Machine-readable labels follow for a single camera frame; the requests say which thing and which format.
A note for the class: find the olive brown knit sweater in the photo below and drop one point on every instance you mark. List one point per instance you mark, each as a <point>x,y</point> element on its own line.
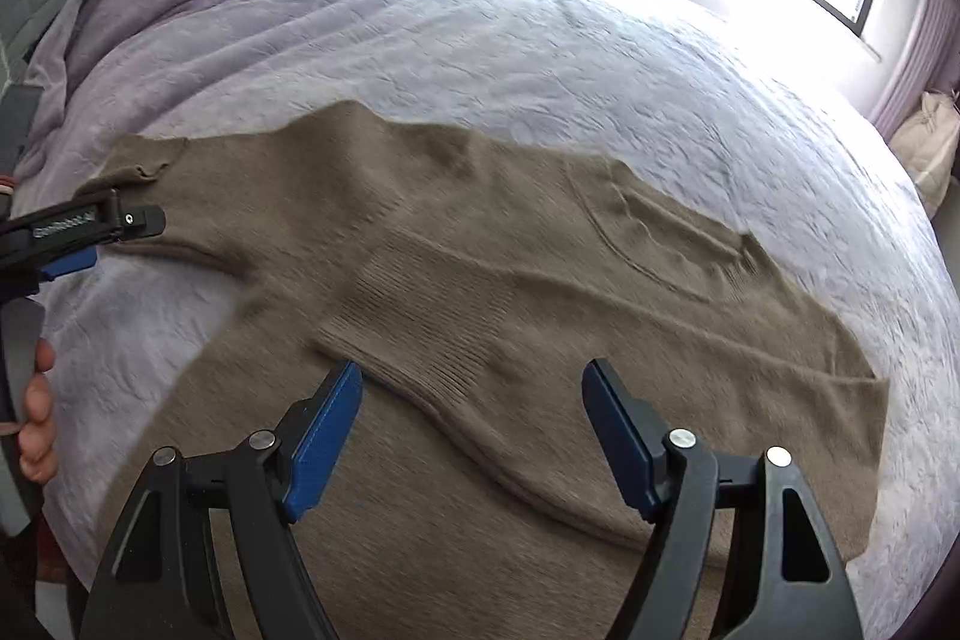
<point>473,280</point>

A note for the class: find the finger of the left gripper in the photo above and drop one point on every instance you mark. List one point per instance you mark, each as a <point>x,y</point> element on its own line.
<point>52,263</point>
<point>94,219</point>

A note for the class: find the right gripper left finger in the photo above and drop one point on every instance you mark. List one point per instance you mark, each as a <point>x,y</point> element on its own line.
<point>160,576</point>

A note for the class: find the cream puffer jacket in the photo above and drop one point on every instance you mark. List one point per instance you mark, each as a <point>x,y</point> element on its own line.
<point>926,145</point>

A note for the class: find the person's left hand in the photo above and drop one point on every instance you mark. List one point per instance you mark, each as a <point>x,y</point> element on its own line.
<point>38,459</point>

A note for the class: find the lavender fleece blanket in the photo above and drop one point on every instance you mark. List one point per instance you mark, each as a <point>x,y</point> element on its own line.
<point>659,85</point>

